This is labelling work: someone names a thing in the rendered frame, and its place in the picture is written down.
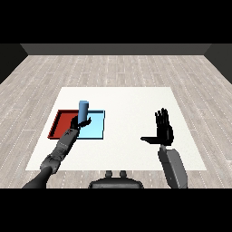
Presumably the blue can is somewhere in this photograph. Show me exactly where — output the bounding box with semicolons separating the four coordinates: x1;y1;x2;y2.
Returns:
77;100;90;125

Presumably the dark grey robot body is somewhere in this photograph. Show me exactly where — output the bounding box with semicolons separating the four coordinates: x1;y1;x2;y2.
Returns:
88;170;145;189

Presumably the light blue shallow open box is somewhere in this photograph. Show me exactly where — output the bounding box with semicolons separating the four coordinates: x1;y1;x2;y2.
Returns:
76;110;106;140

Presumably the red shallow open box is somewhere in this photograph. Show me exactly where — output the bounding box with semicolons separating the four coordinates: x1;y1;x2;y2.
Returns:
47;109;80;140

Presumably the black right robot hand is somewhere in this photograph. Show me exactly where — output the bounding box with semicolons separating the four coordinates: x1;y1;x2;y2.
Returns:
140;107;175;147

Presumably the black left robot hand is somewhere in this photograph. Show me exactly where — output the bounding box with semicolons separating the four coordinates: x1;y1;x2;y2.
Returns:
70;115;92;131

